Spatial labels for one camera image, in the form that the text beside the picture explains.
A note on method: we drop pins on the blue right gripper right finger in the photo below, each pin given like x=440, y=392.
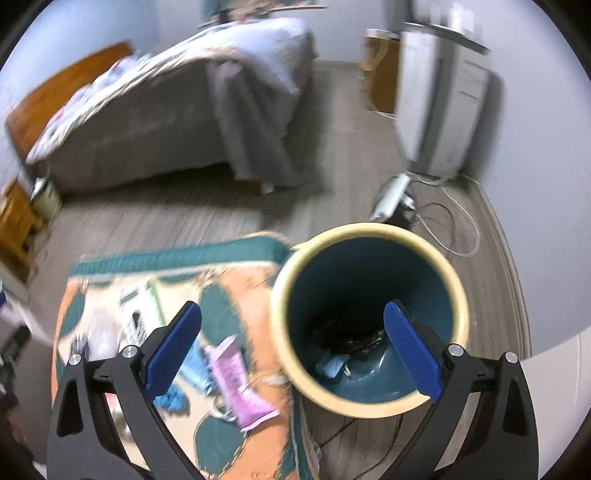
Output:
x=415, y=354

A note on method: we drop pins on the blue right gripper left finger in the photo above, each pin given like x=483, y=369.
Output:
x=166, y=347

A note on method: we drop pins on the black printed plastic bag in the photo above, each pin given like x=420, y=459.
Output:
x=363, y=345

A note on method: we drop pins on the purple pink pouch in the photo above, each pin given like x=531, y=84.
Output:
x=229, y=372

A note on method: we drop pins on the teal yellow trash bin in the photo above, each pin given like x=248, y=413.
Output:
x=335, y=287

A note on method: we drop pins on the crumpled blue glove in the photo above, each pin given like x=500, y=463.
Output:
x=193, y=376

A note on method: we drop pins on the white green medicine box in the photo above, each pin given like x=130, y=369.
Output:
x=120, y=316

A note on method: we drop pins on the patterned teal orange rug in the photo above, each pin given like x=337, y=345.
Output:
x=102, y=426

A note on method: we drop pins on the white board panel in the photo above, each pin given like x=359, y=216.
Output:
x=559, y=384

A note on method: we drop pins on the white power strip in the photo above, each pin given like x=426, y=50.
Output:
x=393, y=204

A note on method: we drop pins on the green white small bin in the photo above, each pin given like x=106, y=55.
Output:
x=45, y=199

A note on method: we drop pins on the wooden stool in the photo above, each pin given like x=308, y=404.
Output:
x=19, y=224

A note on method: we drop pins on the bed with grey cover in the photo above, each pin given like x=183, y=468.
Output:
x=203, y=113

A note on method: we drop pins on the wooden headboard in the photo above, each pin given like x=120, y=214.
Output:
x=27, y=120

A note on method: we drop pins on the white air purifier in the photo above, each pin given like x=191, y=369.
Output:
x=442, y=84

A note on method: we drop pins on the wooden cabinet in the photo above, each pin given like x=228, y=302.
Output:
x=380, y=68

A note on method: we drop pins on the floral quilt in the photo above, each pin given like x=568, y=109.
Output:
x=273, y=48

